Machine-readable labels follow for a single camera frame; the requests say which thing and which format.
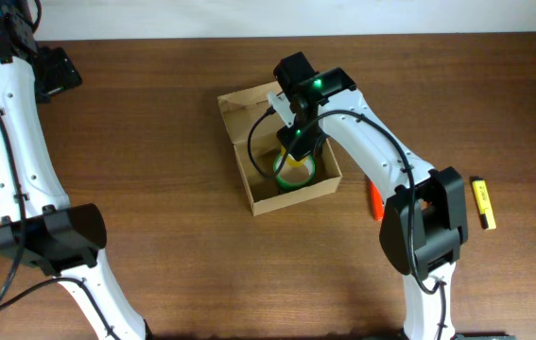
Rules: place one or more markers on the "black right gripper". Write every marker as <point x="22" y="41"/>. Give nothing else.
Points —
<point x="296" y="147"/>

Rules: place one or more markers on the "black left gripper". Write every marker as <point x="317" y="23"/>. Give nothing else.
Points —
<point x="62" y="71"/>

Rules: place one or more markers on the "small yellow tape roll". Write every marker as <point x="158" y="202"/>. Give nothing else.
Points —
<point x="291" y="161"/>

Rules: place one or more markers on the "green tape roll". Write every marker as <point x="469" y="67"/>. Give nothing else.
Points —
<point x="293" y="178"/>

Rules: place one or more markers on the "brown cardboard box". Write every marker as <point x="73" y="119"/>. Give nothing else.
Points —
<point x="240" y="110"/>

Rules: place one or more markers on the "orange black stapler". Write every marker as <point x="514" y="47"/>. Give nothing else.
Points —
<point x="376" y="202"/>

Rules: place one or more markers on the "yellow highlighter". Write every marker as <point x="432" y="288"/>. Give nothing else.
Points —
<point x="483" y="203"/>

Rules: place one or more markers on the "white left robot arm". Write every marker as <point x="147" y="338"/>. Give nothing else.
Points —
<point x="39" y="227"/>

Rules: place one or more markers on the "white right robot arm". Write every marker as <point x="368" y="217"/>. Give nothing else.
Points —
<point x="425" y="216"/>

